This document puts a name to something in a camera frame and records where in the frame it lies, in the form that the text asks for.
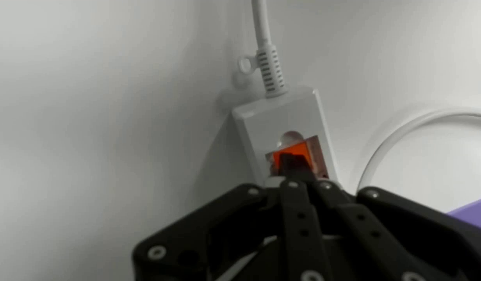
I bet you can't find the white power strip orange switch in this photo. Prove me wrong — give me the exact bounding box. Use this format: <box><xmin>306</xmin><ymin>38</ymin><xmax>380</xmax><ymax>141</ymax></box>
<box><xmin>230</xmin><ymin>85</ymin><xmax>340</xmax><ymax>191</ymax></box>

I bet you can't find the purple mat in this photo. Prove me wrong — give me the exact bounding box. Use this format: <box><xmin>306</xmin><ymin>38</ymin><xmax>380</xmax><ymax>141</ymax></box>
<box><xmin>447</xmin><ymin>194</ymin><xmax>481</xmax><ymax>234</ymax></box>

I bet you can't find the white kettle cable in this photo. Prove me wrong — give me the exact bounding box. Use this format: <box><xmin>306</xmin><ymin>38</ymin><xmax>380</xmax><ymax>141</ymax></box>
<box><xmin>355</xmin><ymin>106</ymin><xmax>481</xmax><ymax>192</ymax></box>

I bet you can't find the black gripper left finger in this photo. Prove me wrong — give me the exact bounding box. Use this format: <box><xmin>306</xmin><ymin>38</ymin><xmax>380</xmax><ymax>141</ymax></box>
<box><xmin>131</xmin><ymin>153</ymin><xmax>325</xmax><ymax>281</ymax></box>

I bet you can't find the white power strip cord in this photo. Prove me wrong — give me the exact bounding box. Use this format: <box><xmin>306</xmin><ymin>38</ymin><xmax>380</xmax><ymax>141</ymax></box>
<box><xmin>250</xmin><ymin>0</ymin><xmax>290</xmax><ymax>100</ymax></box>

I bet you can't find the white cable clip ring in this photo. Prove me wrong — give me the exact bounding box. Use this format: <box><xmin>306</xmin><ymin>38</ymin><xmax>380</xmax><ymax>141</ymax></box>
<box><xmin>233</xmin><ymin>50</ymin><xmax>261</xmax><ymax>86</ymax></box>

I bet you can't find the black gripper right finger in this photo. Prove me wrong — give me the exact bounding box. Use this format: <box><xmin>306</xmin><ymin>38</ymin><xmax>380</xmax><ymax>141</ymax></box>
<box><xmin>294</xmin><ymin>155</ymin><xmax>481</xmax><ymax>281</ymax></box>

